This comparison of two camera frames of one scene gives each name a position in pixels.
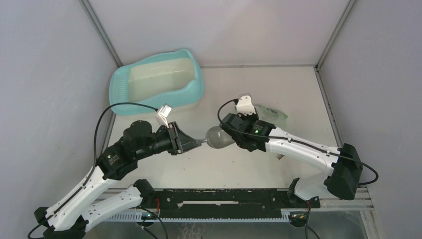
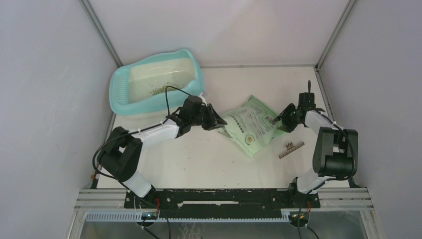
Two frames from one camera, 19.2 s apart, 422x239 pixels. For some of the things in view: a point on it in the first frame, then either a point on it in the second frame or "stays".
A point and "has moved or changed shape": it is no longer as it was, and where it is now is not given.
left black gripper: [188, 143] → [214, 121]
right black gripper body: [251, 119] → [290, 122]
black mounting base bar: [225, 203] stays
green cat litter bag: [268, 114] has moved or changed shape
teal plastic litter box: [173, 78] stays
